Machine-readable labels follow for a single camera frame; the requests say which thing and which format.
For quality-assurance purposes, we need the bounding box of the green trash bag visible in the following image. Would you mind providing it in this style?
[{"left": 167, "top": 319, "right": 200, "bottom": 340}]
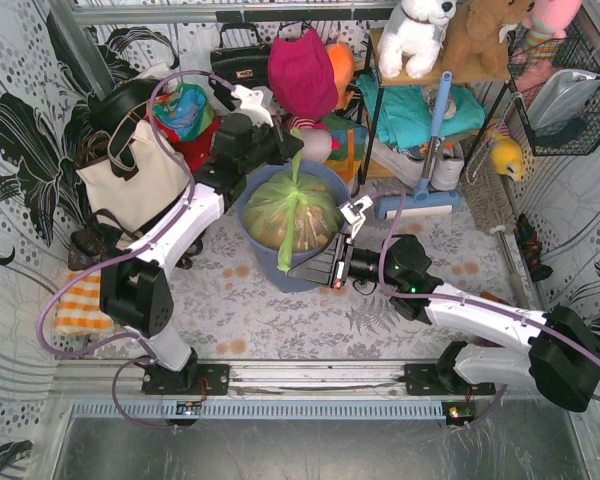
[{"left": 241, "top": 153, "right": 343, "bottom": 274}]

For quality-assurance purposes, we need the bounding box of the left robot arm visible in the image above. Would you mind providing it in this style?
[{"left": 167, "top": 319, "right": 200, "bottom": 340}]
[{"left": 100, "top": 112, "right": 302, "bottom": 397}]

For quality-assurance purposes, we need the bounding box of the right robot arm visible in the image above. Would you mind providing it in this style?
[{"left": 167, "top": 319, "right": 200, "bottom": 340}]
[{"left": 289, "top": 234, "right": 600, "bottom": 412}]

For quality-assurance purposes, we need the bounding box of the blue trash bin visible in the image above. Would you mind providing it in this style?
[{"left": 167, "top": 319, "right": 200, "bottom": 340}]
[{"left": 236, "top": 159, "right": 353, "bottom": 294}]

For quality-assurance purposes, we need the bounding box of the magenta hanging bag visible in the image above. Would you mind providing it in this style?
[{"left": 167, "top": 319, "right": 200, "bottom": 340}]
[{"left": 268, "top": 27, "right": 338, "bottom": 120}]

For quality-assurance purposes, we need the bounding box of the cream tote bag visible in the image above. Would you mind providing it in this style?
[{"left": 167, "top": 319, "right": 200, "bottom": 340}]
[{"left": 78, "top": 120, "right": 189, "bottom": 231}]

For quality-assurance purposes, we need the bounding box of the red cloth in basket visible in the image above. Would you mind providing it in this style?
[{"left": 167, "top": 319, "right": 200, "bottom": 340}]
[{"left": 172, "top": 117, "right": 221, "bottom": 174}]

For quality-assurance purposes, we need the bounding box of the black handbag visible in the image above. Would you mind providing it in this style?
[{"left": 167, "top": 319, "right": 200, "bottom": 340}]
[{"left": 210, "top": 22, "right": 271, "bottom": 89}]

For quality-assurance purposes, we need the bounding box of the colourful printed cloth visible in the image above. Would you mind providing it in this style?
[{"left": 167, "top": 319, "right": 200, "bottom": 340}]
[{"left": 153, "top": 82, "right": 214, "bottom": 144}]

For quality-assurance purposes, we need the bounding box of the blue broom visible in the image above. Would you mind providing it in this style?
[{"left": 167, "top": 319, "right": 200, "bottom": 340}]
[{"left": 375, "top": 70, "right": 460, "bottom": 220}]

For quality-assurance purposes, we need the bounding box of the orange plush toy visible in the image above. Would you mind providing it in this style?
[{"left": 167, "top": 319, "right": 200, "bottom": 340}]
[{"left": 326, "top": 42, "right": 354, "bottom": 110}]

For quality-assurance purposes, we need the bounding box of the teal folded cloth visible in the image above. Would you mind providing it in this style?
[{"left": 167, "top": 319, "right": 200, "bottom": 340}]
[{"left": 376, "top": 85, "right": 486, "bottom": 149}]

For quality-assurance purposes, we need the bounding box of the white sneaker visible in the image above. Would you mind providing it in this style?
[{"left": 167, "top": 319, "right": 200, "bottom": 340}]
[{"left": 430, "top": 142, "right": 464, "bottom": 191}]

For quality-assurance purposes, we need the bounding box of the grey mop head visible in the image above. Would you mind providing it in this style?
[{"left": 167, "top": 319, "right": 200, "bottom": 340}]
[{"left": 461, "top": 157, "right": 515, "bottom": 234}]

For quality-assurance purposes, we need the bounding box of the black round hat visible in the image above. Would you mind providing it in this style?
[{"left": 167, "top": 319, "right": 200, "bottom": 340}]
[{"left": 88, "top": 78, "right": 159, "bottom": 133}]

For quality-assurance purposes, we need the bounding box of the white dog plush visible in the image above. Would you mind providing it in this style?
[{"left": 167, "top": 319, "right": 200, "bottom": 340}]
[{"left": 378, "top": 0, "right": 457, "bottom": 79}]

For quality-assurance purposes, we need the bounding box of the yellow duck plush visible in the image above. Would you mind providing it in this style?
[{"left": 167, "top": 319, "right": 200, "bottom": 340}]
[{"left": 486, "top": 121, "right": 523, "bottom": 181}]

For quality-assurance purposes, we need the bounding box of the brown teddy bear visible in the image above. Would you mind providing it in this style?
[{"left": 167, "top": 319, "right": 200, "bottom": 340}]
[{"left": 441, "top": 0, "right": 535, "bottom": 78}]

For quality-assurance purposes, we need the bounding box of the orange checked cloth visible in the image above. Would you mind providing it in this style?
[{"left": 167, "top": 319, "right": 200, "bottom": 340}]
[{"left": 54, "top": 271, "right": 114, "bottom": 335}]

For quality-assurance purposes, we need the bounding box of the silver foil pouch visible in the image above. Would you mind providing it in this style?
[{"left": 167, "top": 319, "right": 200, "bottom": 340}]
[{"left": 527, "top": 69, "right": 600, "bottom": 130}]

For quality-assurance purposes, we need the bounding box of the pink plush toy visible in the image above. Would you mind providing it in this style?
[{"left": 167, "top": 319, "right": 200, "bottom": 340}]
[{"left": 522, "top": 0, "right": 582, "bottom": 49}]

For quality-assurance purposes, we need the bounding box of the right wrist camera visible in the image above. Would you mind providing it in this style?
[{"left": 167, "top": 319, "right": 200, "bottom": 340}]
[{"left": 339, "top": 195, "right": 374, "bottom": 240}]

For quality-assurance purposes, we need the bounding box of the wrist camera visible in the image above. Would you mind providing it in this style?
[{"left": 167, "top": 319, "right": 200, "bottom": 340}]
[
  {"left": 339, "top": 195, "right": 374, "bottom": 240},
  {"left": 207, "top": 74, "right": 276, "bottom": 129}
]

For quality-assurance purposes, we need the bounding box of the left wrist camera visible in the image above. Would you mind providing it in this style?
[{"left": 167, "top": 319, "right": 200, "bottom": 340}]
[{"left": 207, "top": 74, "right": 276, "bottom": 129}]

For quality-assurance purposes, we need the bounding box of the dark brown strap bag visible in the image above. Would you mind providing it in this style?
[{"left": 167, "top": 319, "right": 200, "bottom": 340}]
[{"left": 67, "top": 208, "right": 201, "bottom": 272}]

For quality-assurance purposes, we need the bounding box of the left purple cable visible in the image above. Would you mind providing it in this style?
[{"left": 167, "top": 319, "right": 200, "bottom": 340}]
[{"left": 37, "top": 69, "right": 231, "bottom": 429}]

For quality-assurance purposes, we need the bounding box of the purple cable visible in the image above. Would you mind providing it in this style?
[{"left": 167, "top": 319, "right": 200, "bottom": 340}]
[
  {"left": 369, "top": 189, "right": 600, "bottom": 426},
  {"left": 37, "top": 69, "right": 231, "bottom": 429}
]

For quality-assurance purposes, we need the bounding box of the black wire basket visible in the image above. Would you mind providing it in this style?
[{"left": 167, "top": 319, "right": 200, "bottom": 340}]
[{"left": 508, "top": 23, "right": 600, "bottom": 157}]

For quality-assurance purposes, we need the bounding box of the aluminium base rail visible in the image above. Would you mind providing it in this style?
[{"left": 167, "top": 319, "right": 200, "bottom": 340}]
[{"left": 54, "top": 357, "right": 594, "bottom": 420}]

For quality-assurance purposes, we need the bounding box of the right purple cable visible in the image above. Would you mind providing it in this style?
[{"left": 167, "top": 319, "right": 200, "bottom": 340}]
[{"left": 369, "top": 189, "right": 600, "bottom": 426}]

